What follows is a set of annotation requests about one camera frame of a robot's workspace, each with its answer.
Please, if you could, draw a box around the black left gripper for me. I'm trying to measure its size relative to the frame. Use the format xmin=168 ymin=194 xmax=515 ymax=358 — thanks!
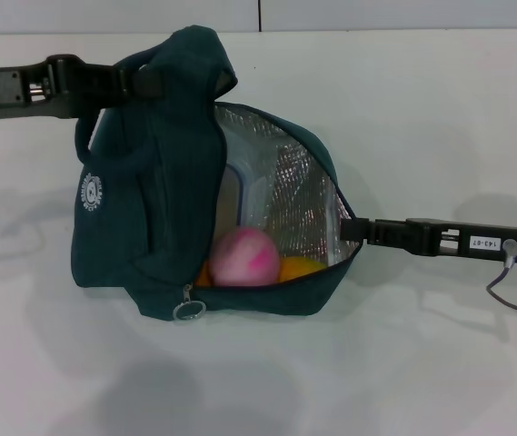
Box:
xmin=0 ymin=54 xmax=169 ymax=124

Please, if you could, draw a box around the pink toy peach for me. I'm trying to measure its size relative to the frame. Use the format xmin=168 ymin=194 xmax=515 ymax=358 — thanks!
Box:
xmin=207 ymin=226 xmax=283 ymax=289

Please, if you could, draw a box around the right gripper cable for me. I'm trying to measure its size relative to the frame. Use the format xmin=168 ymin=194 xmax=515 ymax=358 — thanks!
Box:
xmin=485 ymin=240 xmax=517 ymax=320

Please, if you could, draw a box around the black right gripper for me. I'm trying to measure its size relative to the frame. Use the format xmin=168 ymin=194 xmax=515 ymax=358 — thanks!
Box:
xmin=340 ymin=217 xmax=517 ymax=266

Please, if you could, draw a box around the clear lunch box blue rim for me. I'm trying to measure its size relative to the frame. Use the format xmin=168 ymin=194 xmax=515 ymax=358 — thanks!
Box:
xmin=214 ymin=135 xmax=283 ymax=231

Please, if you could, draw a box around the yellow toy banana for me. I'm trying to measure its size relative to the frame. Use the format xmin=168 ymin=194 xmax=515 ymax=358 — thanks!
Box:
xmin=194 ymin=256 xmax=328 ymax=288

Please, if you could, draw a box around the dark teal insulated lunch bag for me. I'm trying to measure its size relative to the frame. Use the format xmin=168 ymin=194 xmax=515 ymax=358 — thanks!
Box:
xmin=70 ymin=25 xmax=362 ymax=323

